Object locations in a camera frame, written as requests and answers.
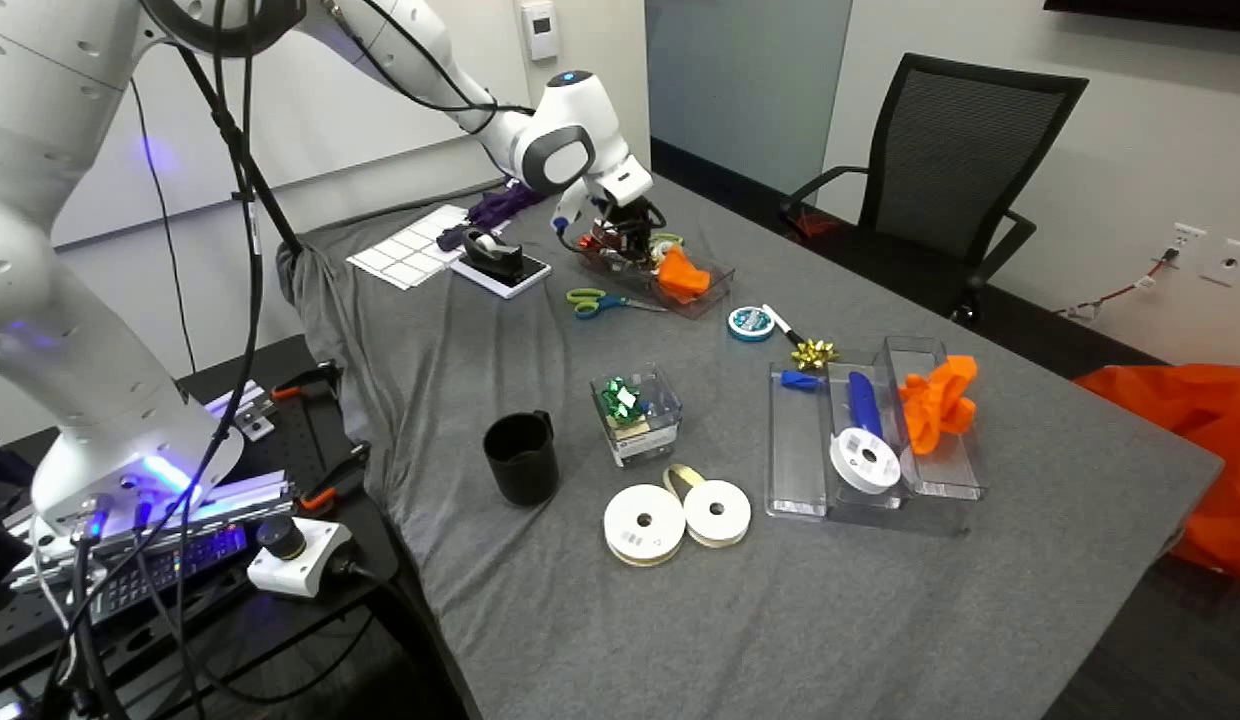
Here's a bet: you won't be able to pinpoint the black mug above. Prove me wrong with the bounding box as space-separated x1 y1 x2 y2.
481 410 562 514

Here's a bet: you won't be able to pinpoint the green gift bow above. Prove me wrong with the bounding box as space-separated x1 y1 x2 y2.
594 379 657 437

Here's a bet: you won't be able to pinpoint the clear three-compartment organizer tray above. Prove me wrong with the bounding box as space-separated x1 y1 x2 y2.
758 335 987 542

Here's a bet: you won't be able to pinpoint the purple folded umbrella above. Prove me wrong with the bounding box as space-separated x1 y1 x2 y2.
430 177 551 255

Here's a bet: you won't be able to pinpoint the large white ribbon spool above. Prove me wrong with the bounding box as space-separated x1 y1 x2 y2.
598 479 692 573

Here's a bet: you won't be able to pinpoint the teal ribbon spool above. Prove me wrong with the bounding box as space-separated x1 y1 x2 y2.
720 300 779 343

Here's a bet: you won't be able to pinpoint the grey tablecloth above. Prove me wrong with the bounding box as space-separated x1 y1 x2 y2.
272 145 1226 720

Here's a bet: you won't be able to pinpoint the white emergency stop button box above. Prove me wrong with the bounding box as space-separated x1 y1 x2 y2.
244 514 357 599

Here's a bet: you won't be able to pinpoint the orange ribbon bundle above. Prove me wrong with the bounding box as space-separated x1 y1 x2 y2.
896 353 983 459

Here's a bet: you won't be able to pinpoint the small square clear container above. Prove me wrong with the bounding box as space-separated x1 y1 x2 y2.
586 370 689 473

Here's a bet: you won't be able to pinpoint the black mesh office chair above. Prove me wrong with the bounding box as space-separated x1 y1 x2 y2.
776 52 1090 326

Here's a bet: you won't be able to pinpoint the white spool with gold ribbon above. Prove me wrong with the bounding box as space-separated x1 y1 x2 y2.
661 459 755 553

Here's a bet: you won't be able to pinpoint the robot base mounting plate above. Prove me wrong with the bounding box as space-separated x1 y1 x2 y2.
17 466 300 634

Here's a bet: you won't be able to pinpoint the orange plastic bag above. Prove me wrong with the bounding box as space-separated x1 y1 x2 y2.
1071 356 1240 585

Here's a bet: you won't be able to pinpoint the white wall outlet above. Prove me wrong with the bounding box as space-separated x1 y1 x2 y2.
1168 217 1213 265

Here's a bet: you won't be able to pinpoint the gold bow with dark specks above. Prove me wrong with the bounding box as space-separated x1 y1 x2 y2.
787 335 839 378

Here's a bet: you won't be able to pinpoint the white wall whiteboard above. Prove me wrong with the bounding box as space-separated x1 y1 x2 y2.
42 0 534 251

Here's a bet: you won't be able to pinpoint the black wall television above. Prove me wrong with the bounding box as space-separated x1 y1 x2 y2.
1040 0 1240 36

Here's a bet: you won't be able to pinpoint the black tripod pole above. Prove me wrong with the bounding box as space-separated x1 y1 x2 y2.
163 36 306 259

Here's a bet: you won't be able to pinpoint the blue ribbon roll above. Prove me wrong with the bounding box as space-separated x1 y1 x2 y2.
845 370 889 440

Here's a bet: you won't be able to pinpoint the white label sheet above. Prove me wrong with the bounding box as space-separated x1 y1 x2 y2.
343 199 474 298

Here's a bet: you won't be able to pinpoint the orange gift bow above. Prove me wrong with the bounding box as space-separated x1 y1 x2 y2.
653 246 720 309

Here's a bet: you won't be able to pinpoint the black tape dispenser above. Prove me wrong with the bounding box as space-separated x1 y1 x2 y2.
455 224 530 281

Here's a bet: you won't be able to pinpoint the white wall thermostat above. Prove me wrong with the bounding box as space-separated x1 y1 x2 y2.
514 0 562 64

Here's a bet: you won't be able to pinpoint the white ribbon spool in tray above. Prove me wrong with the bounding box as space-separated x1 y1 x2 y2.
823 423 907 502

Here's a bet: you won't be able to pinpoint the black robot cart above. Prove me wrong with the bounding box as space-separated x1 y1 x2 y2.
0 331 481 720

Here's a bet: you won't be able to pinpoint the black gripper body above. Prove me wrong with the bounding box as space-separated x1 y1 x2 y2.
581 182 669 248

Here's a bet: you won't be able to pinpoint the green and blue scissors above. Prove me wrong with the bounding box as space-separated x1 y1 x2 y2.
560 286 669 326

